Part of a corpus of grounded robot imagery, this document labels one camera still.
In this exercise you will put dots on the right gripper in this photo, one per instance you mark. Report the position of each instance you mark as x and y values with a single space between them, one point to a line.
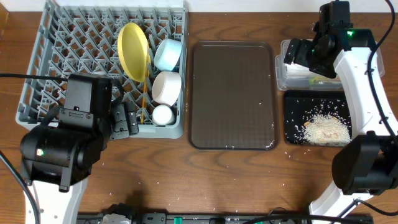
303 45

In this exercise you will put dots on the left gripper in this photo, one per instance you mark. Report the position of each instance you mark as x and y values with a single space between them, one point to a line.
127 118

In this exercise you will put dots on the white paper napkin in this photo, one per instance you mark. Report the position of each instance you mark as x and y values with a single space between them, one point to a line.
296 70

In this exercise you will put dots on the green snack wrapper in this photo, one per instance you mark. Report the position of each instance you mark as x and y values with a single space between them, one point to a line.
319 81

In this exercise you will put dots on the white paper cup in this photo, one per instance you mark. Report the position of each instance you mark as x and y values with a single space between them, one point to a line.
162 115

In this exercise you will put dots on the wooden chopstick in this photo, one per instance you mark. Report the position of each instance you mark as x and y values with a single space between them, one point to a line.
148 61
144 103

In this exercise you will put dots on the white pink bowl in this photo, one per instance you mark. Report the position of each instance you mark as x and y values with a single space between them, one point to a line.
166 88

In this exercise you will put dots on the yellow plate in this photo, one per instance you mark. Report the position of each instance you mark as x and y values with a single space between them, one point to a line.
133 51

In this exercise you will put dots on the light blue bowl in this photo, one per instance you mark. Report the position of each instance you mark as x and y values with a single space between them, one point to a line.
167 54

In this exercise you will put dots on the rice and peanut pile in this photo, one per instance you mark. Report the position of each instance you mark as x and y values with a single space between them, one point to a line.
326 130

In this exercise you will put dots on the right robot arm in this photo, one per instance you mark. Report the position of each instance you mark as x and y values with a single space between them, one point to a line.
367 166

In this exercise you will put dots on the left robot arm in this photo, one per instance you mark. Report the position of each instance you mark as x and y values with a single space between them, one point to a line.
58 155

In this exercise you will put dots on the clear plastic bin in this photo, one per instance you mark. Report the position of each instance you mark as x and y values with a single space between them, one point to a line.
295 81

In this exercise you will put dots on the black plastic tray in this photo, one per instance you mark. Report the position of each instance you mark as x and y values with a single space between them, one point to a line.
295 109

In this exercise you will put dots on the dark brown serving tray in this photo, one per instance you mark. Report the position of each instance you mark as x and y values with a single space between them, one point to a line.
233 96

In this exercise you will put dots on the grey dish rack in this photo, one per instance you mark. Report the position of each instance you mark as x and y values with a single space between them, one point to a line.
83 39

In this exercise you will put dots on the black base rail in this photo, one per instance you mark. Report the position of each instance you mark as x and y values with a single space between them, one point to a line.
122 213

